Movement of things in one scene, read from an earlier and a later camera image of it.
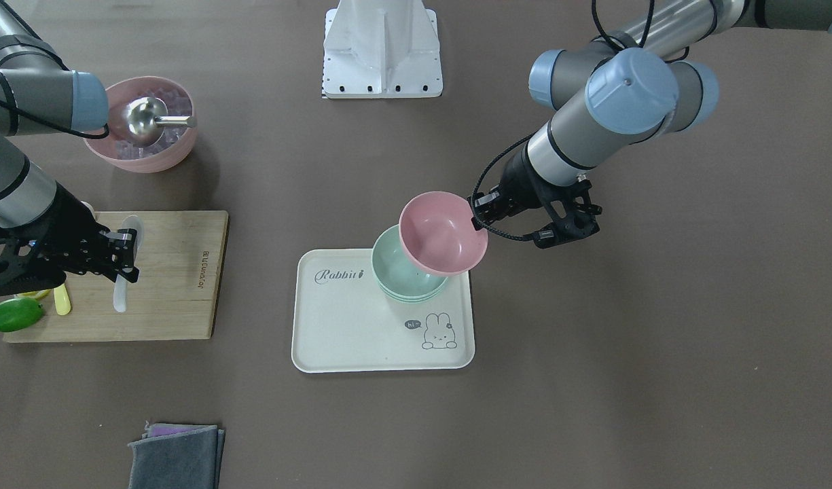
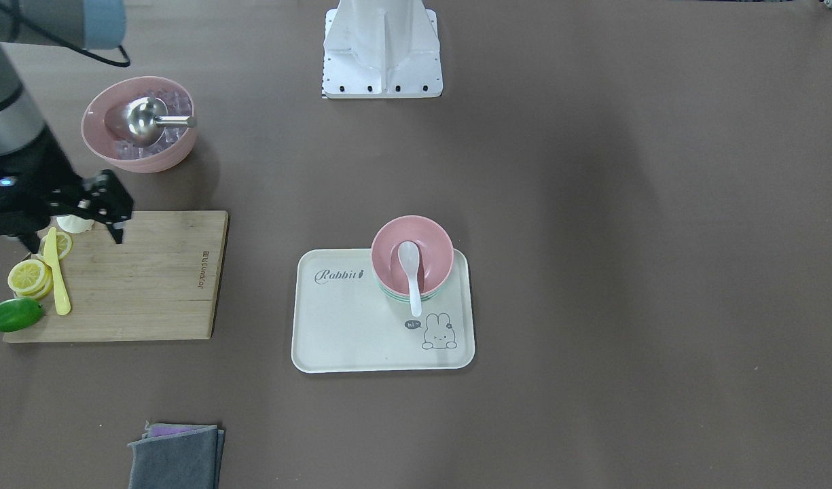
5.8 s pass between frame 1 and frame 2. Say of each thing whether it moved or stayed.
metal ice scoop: stayed
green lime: stayed
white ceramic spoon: moved
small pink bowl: moved
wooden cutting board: stayed
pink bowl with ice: stayed
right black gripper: moved
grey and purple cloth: stayed
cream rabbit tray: stayed
